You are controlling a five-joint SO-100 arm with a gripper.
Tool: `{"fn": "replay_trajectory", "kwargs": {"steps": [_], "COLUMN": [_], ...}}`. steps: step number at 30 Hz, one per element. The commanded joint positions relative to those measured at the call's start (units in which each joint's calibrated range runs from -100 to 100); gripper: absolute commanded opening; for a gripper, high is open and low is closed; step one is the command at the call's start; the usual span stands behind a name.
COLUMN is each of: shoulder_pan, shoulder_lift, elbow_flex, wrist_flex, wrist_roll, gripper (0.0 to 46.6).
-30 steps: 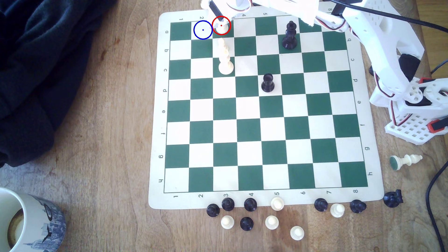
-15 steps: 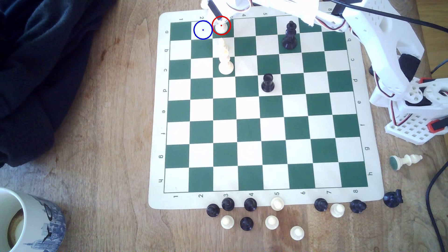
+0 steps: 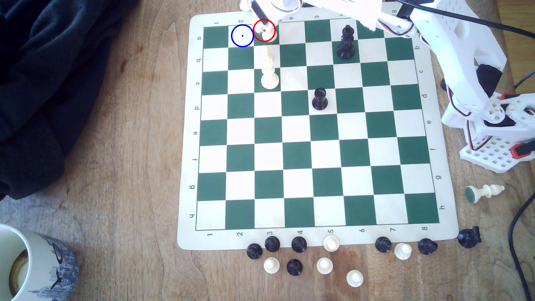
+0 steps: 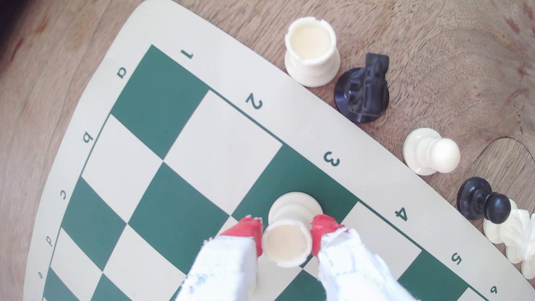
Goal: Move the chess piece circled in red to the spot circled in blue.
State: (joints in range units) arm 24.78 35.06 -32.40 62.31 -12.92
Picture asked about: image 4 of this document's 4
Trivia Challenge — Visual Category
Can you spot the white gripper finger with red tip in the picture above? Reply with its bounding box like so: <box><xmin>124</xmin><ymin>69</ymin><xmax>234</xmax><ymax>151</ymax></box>
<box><xmin>176</xmin><ymin>217</ymin><xmax>264</xmax><ymax>301</ymax></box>
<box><xmin>311</xmin><ymin>214</ymin><xmax>419</xmax><ymax>301</ymax></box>

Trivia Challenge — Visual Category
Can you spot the white rook chess piece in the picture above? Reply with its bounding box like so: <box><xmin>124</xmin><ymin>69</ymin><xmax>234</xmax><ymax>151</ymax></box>
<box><xmin>262</xmin><ymin>191</ymin><xmax>323</xmax><ymax>268</ymax></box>
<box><xmin>284</xmin><ymin>17</ymin><xmax>341</xmax><ymax>88</ymax></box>

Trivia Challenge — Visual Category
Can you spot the green and cream chess mat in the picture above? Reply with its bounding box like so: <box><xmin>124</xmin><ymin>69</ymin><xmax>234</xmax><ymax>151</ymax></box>
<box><xmin>23</xmin><ymin>0</ymin><xmax>535</xmax><ymax>301</ymax></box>

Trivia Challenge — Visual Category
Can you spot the white pawn chess piece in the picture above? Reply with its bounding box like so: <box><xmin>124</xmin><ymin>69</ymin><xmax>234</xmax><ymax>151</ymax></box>
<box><xmin>402</xmin><ymin>127</ymin><xmax>461</xmax><ymax>176</ymax></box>

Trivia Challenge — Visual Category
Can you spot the black pawn chess piece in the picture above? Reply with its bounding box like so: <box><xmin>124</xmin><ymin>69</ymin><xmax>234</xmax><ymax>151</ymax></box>
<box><xmin>456</xmin><ymin>177</ymin><xmax>512</xmax><ymax>224</ymax></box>

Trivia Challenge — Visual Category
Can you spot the white knight chess piece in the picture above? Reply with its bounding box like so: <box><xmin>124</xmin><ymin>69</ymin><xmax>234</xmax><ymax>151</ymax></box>
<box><xmin>483</xmin><ymin>200</ymin><xmax>535</xmax><ymax>265</ymax></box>

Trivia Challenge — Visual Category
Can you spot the black knight chess piece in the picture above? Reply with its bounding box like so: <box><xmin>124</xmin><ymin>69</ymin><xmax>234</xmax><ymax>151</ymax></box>
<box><xmin>334</xmin><ymin>53</ymin><xmax>390</xmax><ymax>124</ymax></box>

